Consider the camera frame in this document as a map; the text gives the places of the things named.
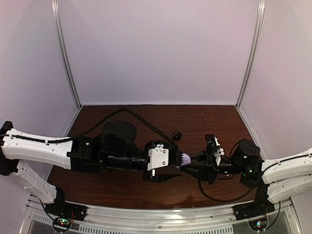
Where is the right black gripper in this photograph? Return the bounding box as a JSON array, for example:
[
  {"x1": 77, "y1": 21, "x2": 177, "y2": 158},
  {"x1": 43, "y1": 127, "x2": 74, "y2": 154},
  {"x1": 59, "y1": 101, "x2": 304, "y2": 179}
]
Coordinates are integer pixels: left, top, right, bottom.
[{"x1": 179, "y1": 148, "x2": 246, "y2": 185}]

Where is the lilac earbud charging case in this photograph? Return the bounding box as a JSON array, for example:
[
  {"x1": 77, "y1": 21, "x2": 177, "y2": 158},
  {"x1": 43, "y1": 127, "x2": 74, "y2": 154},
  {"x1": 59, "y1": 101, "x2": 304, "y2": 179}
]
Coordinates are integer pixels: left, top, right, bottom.
[{"x1": 180, "y1": 153, "x2": 192, "y2": 166}]

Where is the black earbud charging case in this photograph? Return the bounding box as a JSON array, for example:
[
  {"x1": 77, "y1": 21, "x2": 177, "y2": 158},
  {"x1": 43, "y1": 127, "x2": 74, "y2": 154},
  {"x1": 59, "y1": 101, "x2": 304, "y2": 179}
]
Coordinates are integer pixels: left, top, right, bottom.
[{"x1": 171, "y1": 131, "x2": 182, "y2": 140}]

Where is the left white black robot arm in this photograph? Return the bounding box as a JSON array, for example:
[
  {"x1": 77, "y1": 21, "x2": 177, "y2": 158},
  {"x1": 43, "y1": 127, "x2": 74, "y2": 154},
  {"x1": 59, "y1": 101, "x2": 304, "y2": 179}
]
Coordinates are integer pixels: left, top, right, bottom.
[{"x1": 0, "y1": 121, "x2": 183, "y2": 221}]

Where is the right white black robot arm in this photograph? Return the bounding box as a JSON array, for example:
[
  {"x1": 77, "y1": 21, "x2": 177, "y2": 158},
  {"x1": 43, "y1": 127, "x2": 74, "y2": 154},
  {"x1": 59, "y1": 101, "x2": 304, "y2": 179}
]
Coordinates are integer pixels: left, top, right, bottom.
[{"x1": 179, "y1": 139, "x2": 312, "y2": 220}]

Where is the right circuit board with leds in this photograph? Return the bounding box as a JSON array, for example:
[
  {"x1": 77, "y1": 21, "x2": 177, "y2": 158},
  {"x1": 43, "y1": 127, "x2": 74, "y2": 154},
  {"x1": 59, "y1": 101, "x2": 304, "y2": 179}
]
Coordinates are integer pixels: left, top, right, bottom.
[{"x1": 248, "y1": 217, "x2": 268, "y2": 232}]

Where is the circuit board with leds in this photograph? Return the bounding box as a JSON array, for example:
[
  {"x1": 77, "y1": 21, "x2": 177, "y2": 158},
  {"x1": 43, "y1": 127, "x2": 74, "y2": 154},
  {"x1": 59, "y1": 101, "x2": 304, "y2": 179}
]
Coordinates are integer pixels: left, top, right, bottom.
[
  {"x1": 248, "y1": 217, "x2": 268, "y2": 232},
  {"x1": 52, "y1": 217, "x2": 72, "y2": 232}
]

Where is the left circuit board with leds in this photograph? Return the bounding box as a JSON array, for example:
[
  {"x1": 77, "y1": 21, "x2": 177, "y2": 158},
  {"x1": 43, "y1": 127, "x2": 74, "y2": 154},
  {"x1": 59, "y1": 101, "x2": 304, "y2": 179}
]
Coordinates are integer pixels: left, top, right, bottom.
[{"x1": 52, "y1": 217, "x2": 72, "y2": 232}]

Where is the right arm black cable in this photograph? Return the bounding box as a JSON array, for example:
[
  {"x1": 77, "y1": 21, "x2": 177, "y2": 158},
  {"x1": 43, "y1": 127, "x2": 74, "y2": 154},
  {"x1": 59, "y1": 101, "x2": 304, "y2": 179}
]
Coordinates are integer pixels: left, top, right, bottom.
[{"x1": 197, "y1": 160, "x2": 259, "y2": 202}]

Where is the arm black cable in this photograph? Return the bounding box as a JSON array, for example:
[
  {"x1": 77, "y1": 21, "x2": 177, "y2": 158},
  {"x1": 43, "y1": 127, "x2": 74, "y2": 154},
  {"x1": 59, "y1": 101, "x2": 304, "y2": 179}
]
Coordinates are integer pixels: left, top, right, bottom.
[
  {"x1": 0, "y1": 109, "x2": 178, "y2": 149},
  {"x1": 197, "y1": 160, "x2": 259, "y2": 202}
]

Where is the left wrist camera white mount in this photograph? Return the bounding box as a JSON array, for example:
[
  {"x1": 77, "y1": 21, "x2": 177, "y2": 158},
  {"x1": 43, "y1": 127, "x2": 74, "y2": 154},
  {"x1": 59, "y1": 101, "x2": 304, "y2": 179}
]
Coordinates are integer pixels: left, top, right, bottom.
[{"x1": 144, "y1": 141, "x2": 183, "y2": 171}]

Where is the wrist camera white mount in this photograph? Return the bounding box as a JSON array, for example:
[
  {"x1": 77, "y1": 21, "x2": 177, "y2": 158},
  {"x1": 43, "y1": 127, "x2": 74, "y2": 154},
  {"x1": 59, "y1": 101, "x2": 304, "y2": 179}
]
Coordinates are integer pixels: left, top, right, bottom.
[
  {"x1": 205, "y1": 134, "x2": 225, "y2": 166},
  {"x1": 144, "y1": 141, "x2": 183, "y2": 171}
]

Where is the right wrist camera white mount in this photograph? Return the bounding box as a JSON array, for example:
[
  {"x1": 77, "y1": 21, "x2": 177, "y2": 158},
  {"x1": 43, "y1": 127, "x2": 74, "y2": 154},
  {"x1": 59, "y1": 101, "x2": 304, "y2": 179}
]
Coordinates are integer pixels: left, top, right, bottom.
[{"x1": 205, "y1": 134, "x2": 225, "y2": 166}]

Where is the aluminium front rail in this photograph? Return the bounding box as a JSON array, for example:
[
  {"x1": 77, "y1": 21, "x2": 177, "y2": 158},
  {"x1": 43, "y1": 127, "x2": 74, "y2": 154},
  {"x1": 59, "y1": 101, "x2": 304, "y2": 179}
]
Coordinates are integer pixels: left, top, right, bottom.
[{"x1": 23, "y1": 192, "x2": 300, "y2": 234}]

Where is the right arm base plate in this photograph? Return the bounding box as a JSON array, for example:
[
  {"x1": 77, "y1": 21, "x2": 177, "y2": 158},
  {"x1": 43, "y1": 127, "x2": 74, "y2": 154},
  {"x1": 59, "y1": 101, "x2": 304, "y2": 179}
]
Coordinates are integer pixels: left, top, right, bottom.
[{"x1": 233, "y1": 202, "x2": 275, "y2": 221}]

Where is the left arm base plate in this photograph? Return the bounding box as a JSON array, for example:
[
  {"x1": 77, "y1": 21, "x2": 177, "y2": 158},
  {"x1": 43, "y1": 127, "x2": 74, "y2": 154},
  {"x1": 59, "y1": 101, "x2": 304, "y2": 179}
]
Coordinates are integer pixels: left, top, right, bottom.
[{"x1": 45, "y1": 202, "x2": 87, "y2": 221}]

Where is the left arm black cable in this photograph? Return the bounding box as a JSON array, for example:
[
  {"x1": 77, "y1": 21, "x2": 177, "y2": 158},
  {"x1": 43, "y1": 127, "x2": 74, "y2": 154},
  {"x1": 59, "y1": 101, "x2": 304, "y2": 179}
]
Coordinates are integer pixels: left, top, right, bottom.
[{"x1": 0, "y1": 109, "x2": 178, "y2": 149}]

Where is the right aluminium frame post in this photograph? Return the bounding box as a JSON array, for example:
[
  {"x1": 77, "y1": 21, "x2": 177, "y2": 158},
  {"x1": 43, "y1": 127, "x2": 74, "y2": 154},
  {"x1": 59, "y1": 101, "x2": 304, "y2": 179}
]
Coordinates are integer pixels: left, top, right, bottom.
[{"x1": 235, "y1": 0, "x2": 266, "y2": 109}]

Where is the aluminium frame post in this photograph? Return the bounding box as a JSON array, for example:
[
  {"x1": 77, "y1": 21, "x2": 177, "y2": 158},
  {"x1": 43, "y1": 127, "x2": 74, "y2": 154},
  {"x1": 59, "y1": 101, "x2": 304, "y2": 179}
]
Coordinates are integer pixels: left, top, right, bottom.
[
  {"x1": 51, "y1": 0, "x2": 82, "y2": 109},
  {"x1": 235, "y1": 0, "x2": 266, "y2": 109}
]

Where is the left aluminium frame post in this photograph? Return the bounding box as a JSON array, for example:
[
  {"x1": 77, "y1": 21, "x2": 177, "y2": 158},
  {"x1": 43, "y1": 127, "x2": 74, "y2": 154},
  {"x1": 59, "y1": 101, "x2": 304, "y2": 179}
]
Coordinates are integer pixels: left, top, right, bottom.
[{"x1": 51, "y1": 0, "x2": 82, "y2": 109}]

